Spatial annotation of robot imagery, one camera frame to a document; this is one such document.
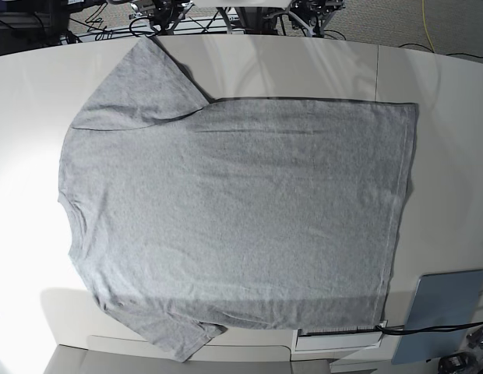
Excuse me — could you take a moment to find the blue-grey panel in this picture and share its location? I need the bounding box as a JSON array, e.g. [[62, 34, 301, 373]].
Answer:
[[391, 269, 483, 365]]

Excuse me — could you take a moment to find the white cable grommet tray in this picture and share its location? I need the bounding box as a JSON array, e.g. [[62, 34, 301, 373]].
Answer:
[[291, 326, 383, 354]]

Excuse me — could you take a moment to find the yellow cable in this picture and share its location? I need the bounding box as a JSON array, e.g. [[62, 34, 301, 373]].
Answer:
[[420, 0, 435, 51]]

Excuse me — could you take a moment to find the black cable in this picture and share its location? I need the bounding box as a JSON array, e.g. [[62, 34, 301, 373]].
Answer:
[[375, 321, 483, 336]]

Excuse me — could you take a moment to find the grey T-shirt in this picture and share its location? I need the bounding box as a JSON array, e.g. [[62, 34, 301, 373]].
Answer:
[[58, 38, 418, 362]]

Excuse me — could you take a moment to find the robot base stand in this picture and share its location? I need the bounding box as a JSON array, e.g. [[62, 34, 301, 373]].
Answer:
[[216, 1, 293, 36]]

